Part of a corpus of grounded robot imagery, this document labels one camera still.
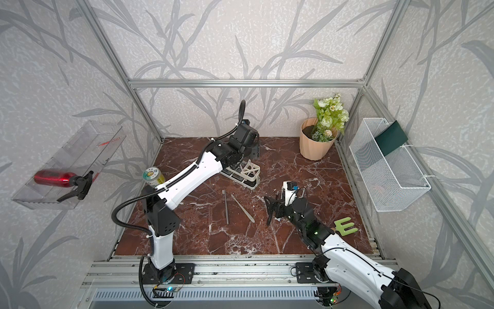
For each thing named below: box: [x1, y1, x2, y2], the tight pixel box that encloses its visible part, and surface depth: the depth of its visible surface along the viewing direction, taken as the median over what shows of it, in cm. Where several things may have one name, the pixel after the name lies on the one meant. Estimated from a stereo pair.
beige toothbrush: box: [230, 193, 256, 224], surface depth 93 cm
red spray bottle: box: [34, 169, 94, 203], surface depth 57 cm
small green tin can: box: [142, 166, 166, 189], surface depth 96 cm
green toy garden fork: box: [333, 216, 359, 237], surface depth 88 cm
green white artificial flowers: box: [311, 92, 350, 143], surface depth 95 cm
